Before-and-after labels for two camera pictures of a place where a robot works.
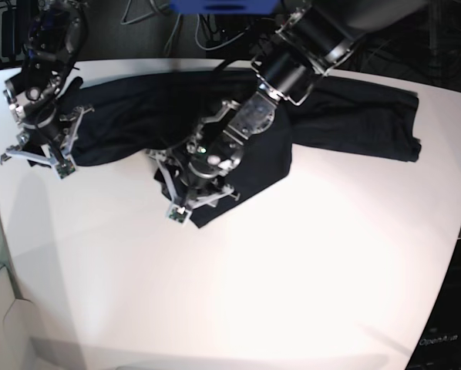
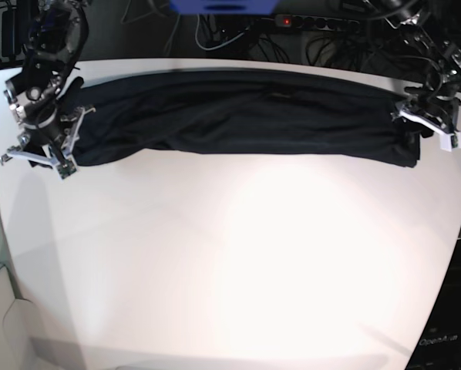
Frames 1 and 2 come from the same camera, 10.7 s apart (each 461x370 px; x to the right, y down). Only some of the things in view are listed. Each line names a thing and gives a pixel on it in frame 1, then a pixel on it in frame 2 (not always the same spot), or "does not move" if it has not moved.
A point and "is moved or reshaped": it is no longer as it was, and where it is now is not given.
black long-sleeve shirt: [149, 118] is moved or reshaped
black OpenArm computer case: [448, 340] does not move
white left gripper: [181, 211] → [449, 139]
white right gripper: [64, 164] does not move
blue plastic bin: [225, 6] does not move
